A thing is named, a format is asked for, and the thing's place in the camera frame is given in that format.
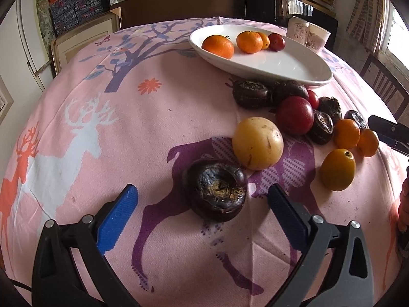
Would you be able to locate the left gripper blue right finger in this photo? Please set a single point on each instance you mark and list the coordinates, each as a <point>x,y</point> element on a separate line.
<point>291,217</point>

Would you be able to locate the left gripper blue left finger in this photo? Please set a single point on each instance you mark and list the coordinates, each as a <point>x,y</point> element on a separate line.
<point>113,217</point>

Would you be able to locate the dark purple mangosteen front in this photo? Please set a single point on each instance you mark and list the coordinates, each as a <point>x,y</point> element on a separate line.
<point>215,189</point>

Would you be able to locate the yellow round fruit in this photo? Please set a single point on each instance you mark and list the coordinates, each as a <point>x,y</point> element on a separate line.
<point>257,143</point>

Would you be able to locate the large red plum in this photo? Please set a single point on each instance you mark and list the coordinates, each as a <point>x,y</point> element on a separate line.
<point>295,116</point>

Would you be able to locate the large orange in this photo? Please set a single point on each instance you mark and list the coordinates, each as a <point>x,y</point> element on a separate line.
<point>249,42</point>

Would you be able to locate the person's right hand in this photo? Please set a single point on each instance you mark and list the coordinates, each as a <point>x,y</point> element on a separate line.
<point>403,210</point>

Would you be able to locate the small yellow-orange mandarin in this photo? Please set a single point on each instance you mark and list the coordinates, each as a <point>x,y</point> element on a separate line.
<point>368,143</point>

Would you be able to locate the dark wooden chair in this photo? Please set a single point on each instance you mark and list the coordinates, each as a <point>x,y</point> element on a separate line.
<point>386,86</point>

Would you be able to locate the dark water chestnut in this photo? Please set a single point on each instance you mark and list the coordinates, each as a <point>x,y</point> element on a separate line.
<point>357,118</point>

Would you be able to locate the small orange mandarin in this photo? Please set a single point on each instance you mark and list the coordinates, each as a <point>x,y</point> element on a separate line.
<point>346,133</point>

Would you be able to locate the greenish yellow mandarin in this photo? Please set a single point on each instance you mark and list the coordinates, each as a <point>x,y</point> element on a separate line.
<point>338,169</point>

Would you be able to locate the dark chestnut fruit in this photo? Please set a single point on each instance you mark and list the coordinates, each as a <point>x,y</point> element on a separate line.
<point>321,131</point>

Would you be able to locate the small red cherry tomato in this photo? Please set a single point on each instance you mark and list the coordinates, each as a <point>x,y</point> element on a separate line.
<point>313,99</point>

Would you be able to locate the patterned curtain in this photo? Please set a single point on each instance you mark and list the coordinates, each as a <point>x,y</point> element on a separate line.
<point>367,23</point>

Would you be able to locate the dark passion fruit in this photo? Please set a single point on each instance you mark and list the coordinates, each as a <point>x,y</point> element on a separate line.
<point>280,91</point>

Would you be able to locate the white oval plate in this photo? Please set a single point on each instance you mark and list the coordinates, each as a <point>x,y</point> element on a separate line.
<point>294,62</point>

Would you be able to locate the white paper cup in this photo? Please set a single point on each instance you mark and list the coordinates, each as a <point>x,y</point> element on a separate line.
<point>317,38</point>

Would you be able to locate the pink patterned tablecloth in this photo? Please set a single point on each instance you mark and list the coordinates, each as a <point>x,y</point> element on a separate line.
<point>137,107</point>

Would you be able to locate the dark mangosteen near plate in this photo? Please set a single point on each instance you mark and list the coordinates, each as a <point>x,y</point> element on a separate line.
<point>249,94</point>

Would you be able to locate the white beverage can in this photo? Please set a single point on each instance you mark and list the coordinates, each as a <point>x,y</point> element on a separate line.
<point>298,30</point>

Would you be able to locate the small red plum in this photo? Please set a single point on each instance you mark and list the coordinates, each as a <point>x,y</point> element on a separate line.
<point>277,42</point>

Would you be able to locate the framed picture leaning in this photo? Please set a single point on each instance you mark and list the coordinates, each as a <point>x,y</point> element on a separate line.
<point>65,47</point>

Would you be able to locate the mandarin with green stem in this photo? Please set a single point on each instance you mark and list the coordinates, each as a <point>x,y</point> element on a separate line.
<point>219,45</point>

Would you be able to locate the dark brown cabinet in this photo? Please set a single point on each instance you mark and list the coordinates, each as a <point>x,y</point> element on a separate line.
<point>140,12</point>

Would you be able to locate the blue patterned boxes stack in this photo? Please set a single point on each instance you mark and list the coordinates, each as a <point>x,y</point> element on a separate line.
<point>68,14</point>

